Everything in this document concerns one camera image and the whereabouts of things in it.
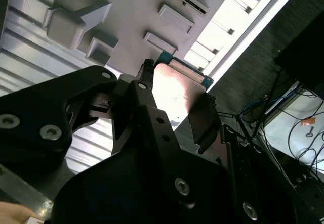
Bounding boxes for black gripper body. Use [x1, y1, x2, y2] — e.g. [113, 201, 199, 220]
[50, 147, 245, 224]

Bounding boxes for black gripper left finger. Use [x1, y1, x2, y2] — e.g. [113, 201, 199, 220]
[0, 58, 197, 209]

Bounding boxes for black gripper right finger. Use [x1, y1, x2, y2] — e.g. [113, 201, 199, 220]
[188, 94, 324, 224]

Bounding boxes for silver CPU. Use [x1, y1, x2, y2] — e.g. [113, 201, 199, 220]
[151, 51, 216, 123]

